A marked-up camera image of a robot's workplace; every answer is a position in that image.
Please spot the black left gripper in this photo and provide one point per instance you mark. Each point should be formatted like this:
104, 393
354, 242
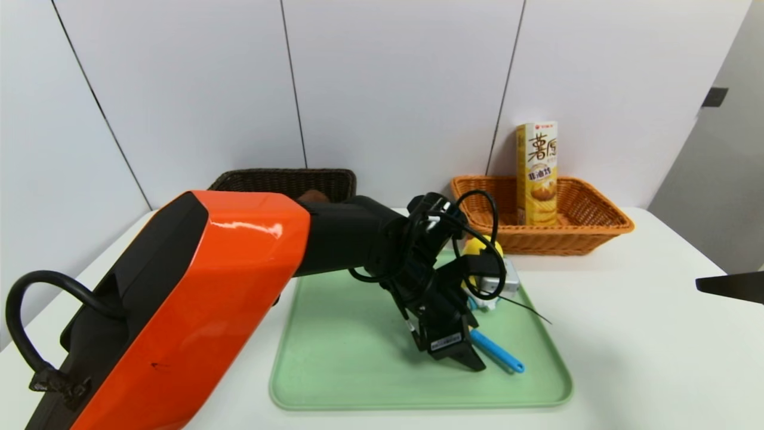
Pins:
449, 343

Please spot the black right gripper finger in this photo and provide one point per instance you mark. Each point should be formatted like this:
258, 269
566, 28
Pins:
740, 288

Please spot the light green plastic tray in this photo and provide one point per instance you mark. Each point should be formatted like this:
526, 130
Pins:
346, 358

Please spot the yellow duck toy car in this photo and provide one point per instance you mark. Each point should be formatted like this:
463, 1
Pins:
480, 243

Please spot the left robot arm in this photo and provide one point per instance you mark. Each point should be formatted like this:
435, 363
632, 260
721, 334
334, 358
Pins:
209, 298

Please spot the yellow potato chips box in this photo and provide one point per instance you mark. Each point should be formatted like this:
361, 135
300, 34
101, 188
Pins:
537, 179

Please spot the orange wicker basket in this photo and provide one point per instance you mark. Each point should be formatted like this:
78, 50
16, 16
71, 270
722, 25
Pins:
567, 242

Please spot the small black wall fixture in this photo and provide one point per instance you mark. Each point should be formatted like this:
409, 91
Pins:
713, 98

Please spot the brown towel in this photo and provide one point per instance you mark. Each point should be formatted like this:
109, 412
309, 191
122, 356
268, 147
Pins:
313, 196

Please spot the dark brown wicker basket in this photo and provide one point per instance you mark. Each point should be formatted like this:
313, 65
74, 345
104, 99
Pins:
280, 179

